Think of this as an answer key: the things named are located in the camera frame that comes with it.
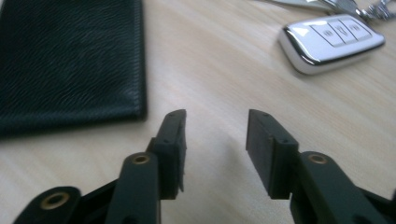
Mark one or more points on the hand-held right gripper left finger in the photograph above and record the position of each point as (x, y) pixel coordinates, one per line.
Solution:
(137, 186)

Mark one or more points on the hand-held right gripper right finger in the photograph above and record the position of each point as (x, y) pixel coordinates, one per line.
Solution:
(320, 189)

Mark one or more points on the black leather wallet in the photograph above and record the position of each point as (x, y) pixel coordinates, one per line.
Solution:
(68, 62)

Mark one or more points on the white car key fob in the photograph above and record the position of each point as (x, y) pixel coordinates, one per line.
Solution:
(330, 46)

